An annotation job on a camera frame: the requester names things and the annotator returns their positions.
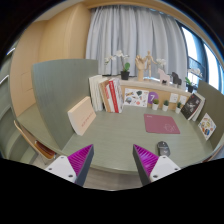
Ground small potted plant left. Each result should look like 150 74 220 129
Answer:
152 99 159 110

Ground dark cover leaning book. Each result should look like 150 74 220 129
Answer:
181 93 205 121

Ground red and white book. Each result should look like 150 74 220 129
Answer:
106 78 123 113

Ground white books on left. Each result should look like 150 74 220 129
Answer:
89 75 103 111

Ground wooden hand model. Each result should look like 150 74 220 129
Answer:
135 55 146 81

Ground maroon mouse pad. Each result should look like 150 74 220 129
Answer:
144 114 180 134

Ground black horse figurine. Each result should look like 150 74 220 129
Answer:
171 72 182 86

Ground pink horse figurine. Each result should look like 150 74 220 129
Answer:
158 69 170 85

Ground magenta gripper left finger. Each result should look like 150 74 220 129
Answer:
46 145 94 186

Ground small potted plant middle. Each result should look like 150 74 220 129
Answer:
162 100 169 111

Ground white orchid in black pot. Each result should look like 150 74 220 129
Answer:
104 50 130 80

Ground purple round number card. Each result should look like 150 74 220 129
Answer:
148 92 159 104

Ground colourful illustrated leaning book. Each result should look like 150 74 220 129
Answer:
198 114 216 140

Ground illustrated white card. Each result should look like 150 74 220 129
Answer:
124 88 149 107

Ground grey curtain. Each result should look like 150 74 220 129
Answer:
86 5 187 79

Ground small potted plant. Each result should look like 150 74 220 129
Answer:
162 100 169 111
175 102 182 114
152 99 159 110

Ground green plant black pot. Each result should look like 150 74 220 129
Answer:
185 77 194 93

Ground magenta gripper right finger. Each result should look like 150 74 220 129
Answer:
133 144 180 186

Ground brown spine book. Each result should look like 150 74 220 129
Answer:
99 79 111 112

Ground green desk partition panel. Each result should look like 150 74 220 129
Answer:
32 59 98 149

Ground small potted plant right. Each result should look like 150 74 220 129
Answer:
175 102 182 114

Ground wooden mannequin figure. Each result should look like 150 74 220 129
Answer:
145 50 157 78

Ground grey computer mouse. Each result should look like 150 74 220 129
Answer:
157 141 170 156

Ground wooden chair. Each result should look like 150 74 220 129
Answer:
14 121 56 160

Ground right green partition panel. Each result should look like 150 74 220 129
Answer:
197 80 224 148

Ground white paper card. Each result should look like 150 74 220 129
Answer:
169 93 178 103

